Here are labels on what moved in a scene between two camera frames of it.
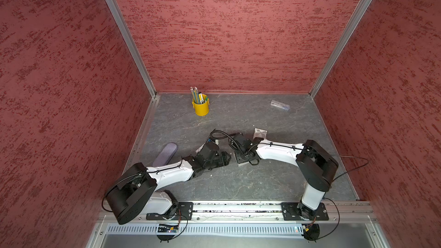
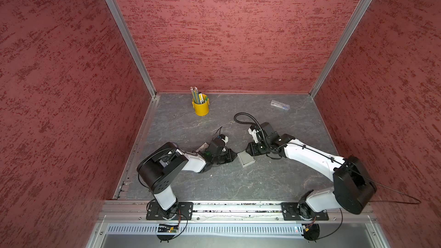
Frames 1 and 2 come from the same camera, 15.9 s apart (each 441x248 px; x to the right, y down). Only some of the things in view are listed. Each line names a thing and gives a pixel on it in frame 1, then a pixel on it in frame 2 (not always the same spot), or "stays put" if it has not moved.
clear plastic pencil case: [276, 103] stays put
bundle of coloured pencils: [197, 96] stays put
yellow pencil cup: [201, 109] stays put
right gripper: [237, 154] → [251, 147]
